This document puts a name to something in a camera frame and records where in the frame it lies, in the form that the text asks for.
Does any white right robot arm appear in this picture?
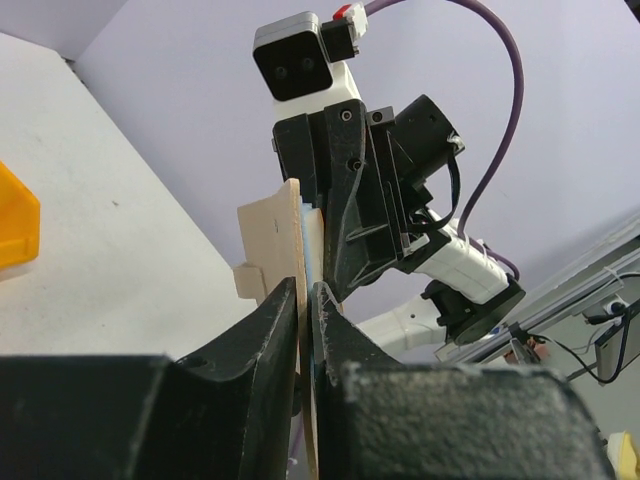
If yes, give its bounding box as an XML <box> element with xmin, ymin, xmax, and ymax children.
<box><xmin>273</xmin><ymin>96</ymin><xmax>524</xmax><ymax>353</ymax></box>

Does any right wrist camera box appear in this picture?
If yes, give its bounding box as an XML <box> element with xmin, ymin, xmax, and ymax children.
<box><xmin>251</xmin><ymin>4</ymin><xmax>371</xmax><ymax>116</ymax></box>

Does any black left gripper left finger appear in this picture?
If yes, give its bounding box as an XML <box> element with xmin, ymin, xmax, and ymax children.
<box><xmin>1</xmin><ymin>278</ymin><xmax>298</xmax><ymax>479</ymax></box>

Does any beige leather card holder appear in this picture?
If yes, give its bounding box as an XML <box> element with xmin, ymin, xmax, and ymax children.
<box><xmin>232</xmin><ymin>178</ymin><xmax>319</xmax><ymax>479</ymax></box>

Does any yellow plastic bin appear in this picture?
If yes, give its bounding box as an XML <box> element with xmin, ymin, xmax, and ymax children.
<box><xmin>1</xmin><ymin>163</ymin><xmax>41</xmax><ymax>281</ymax></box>

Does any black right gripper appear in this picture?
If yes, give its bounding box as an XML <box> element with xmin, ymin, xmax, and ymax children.
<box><xmin>272</xmin><ymin>94</ymin><xmax>464</xmax><ymax>301</ymax></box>

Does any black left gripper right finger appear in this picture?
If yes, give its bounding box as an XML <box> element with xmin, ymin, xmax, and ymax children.
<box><xmin>310</xmin><ymin>282</ymin><xmax>615</xmax><ymax>479</ymax></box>

